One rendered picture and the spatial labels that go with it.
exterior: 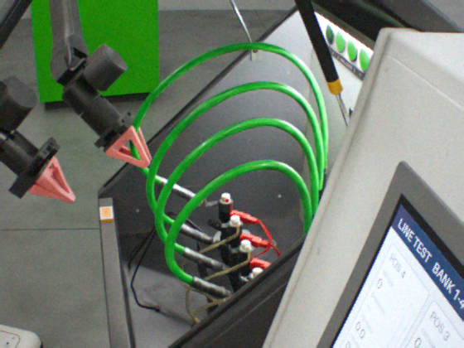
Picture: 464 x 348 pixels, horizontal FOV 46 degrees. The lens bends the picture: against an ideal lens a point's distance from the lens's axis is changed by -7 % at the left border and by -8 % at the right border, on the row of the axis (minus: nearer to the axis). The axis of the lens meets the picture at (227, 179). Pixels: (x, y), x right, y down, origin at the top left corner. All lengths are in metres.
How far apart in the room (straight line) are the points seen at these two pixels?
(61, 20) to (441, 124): 0.85
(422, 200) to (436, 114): 0.09
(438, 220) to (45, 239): 2.62
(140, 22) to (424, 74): 3.81
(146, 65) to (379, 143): 3.85
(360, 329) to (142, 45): 3.88
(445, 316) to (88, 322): 2.09
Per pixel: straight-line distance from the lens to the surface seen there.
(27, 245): 3.01
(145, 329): 1.26
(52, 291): 2.69
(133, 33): 4.35
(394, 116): 0.64
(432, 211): 0.56
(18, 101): 0.89
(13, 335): 2.10
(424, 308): 0.55
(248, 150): 1.47
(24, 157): 0.94
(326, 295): 0.73
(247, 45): 1.02
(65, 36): 1.15
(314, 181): 0.98
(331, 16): 1.22
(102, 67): 1.02
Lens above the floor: 1.71
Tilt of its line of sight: 30 degrees down
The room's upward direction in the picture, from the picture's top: 1 degrees clockwise
